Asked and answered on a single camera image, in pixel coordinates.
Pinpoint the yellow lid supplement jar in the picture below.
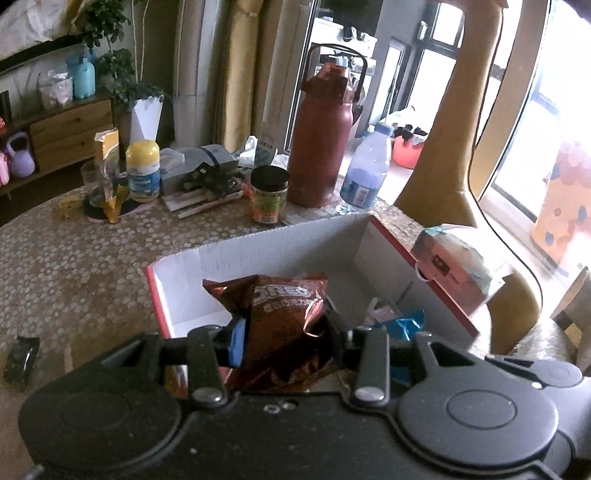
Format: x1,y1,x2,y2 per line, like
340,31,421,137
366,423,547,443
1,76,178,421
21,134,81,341
126,139,160,203

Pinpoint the pink white tube packet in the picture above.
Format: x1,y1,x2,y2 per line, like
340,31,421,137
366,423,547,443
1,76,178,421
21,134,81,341
363,297,402,326

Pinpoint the brown oreo snack bag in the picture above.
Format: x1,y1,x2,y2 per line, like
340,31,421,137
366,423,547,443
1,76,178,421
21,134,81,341
202,273,329,392

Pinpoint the black wrapper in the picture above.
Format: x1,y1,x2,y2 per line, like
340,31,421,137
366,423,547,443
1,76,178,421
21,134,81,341
3,336,40,389

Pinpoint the dark red thermos bottle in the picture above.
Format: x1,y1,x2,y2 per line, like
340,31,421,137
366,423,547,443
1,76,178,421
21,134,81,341
287,44,368,208

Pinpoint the black lid green jar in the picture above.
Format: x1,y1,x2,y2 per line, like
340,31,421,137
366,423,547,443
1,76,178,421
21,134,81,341
250,165,290,225

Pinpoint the tissue pack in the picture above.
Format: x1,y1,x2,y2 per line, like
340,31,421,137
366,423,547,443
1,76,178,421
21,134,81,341
411,224,512,316

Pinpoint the wooden tv cabinet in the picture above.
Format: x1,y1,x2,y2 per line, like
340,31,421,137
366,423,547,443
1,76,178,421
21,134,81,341
1,91,114,195

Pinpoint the red basin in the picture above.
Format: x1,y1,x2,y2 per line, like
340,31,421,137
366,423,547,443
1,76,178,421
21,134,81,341
393,135,425,170

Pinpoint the stack of books and boxes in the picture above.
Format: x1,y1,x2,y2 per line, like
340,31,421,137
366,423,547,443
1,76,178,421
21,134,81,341
160,144,243,219

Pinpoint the clear plastic bag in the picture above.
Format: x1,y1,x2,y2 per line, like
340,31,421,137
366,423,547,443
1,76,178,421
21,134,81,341
37,70,73,110

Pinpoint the cloth covered television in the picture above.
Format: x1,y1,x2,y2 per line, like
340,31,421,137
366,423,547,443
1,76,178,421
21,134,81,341
1,0,91,74

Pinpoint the light blue jug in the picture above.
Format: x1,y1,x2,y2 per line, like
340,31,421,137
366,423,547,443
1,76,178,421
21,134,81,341
66,48,96,100

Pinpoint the glass with yellow packet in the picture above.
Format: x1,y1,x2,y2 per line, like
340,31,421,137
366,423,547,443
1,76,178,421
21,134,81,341
81,128,138,224

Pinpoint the blue snack packet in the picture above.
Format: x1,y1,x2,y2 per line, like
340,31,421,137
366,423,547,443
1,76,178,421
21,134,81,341
369,310,426,386

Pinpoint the potted green plant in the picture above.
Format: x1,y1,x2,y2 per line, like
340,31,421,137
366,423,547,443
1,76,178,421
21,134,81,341
78,1,165,144

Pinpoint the clear plastic water bottle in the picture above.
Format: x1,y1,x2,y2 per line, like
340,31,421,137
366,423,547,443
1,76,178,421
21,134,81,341
339,123,394,210

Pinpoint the red cardboard box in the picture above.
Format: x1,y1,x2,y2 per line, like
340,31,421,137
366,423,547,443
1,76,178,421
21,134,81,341
146,215,484,348

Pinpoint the purple kettlebell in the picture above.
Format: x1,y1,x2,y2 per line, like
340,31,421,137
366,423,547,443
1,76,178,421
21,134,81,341
6,132,35,179

